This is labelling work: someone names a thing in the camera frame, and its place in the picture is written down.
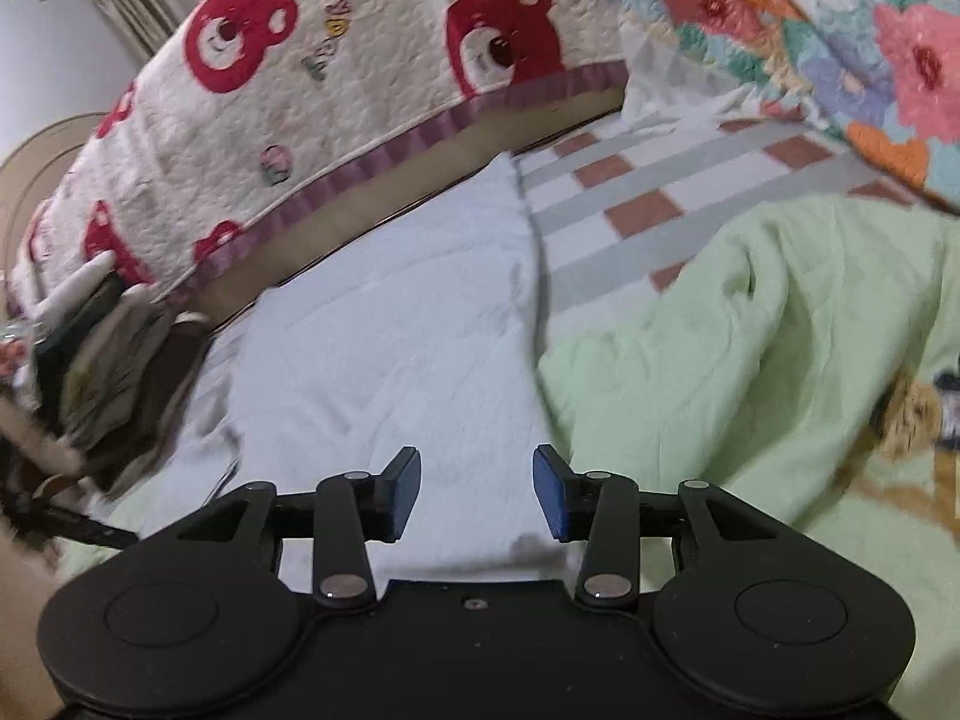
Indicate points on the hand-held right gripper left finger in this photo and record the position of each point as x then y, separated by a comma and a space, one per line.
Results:
403, 495

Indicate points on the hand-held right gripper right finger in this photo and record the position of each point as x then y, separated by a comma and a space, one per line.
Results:
551, 495

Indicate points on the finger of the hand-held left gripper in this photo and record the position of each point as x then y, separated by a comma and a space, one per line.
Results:
90, 529

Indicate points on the light blue t-shirt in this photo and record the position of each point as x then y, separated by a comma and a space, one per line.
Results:
390, 330

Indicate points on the stack of folded clothes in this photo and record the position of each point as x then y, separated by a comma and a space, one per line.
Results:
165, 397

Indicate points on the grey green folded garment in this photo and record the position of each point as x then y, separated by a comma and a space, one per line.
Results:
124, 375

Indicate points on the dark teal folded garment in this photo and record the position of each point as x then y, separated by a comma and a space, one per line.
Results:
71, 360

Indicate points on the light green quilt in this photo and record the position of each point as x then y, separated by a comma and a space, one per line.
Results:
712, 360

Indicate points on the white folded garment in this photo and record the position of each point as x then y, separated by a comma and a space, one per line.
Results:
79, 285

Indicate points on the checkered printed mat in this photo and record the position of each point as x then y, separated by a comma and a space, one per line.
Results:
637, 210

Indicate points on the beige curved headboard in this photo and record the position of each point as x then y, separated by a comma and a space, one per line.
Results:
37, 180

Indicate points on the white bear-printed quilt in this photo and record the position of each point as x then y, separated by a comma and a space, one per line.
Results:
337, 105

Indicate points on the floral quilt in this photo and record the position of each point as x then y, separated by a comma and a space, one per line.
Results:
862, 30

